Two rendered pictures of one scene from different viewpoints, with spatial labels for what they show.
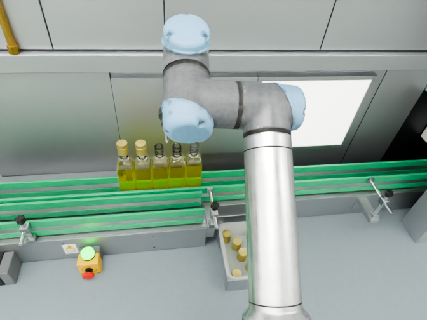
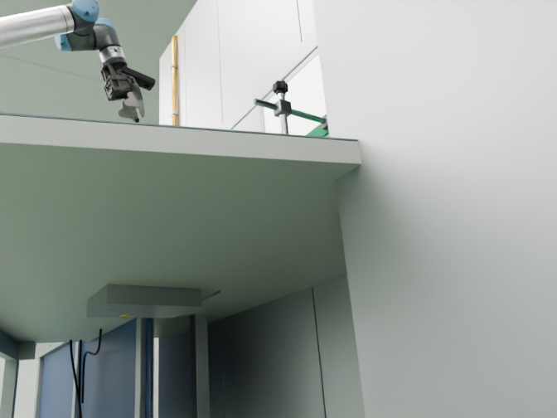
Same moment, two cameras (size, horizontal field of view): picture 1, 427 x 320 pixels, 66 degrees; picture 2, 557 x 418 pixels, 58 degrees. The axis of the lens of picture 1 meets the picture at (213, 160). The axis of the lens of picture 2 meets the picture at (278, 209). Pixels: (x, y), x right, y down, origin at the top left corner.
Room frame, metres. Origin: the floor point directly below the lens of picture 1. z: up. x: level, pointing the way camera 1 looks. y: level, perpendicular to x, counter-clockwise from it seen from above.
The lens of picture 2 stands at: (0.48, -1.39, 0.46)
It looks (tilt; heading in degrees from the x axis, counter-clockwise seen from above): 20 degrees up; 68
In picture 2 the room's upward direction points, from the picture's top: 5 degrees counter-clockwise
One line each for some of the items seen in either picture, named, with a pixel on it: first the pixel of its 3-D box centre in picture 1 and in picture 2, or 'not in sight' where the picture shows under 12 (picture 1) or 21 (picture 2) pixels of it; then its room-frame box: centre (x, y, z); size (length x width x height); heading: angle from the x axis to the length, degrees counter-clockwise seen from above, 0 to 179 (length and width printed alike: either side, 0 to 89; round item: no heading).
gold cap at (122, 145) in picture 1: (122, 147); not in sight; (0.75, 0.29, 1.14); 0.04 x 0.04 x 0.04
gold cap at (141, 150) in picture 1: (141, 147); not in sight; (0.76, 0.24, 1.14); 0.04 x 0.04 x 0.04
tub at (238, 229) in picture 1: (244, 253); not in sight; (0.62, -0.15, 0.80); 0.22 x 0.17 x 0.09; 13
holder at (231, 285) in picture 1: (242, 247); not in sight; (0.65, -0.14, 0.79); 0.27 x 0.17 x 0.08; 13
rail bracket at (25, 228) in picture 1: (24, 236); not in sight; (0.52, 0.56, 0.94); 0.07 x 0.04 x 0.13; 13
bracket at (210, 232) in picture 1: (209, 221); not in sight; (0.71, -0.01, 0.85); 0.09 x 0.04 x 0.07; 13
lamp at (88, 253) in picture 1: (87, 253); not in sight; (0.54, 0.39, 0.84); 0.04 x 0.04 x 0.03
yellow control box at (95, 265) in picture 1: (90, 261); not in sight; (0.53, 0.39, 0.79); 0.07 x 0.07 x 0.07; 13
